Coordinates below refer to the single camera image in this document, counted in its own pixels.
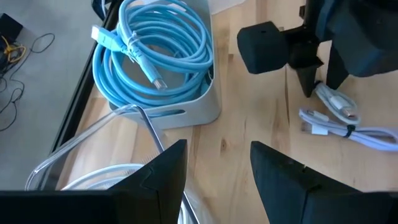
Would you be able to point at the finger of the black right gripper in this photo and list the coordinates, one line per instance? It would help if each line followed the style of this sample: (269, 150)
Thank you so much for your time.
(306, 79)
(336, 68)

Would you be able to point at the black table frame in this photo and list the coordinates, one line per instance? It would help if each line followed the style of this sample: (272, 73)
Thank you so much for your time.
(81, 93)

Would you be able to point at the black bracket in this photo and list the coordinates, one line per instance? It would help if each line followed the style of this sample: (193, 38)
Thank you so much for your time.
(98, 9)

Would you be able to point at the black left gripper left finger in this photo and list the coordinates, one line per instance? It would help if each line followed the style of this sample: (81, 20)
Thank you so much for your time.
(155, 193)

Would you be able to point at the black power box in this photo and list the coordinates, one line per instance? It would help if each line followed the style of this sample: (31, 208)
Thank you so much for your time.
(9, 26)

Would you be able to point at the clear plastic bin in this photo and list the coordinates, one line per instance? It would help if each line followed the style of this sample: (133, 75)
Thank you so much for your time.
(93, 155)

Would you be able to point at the white plastic bin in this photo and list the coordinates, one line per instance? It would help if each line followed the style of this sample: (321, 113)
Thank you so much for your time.
(205, 109)

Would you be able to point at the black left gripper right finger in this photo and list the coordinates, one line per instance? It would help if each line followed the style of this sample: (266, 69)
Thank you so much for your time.
(289, 193)

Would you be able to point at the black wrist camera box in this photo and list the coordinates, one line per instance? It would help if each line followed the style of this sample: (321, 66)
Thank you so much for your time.
(262, 46)

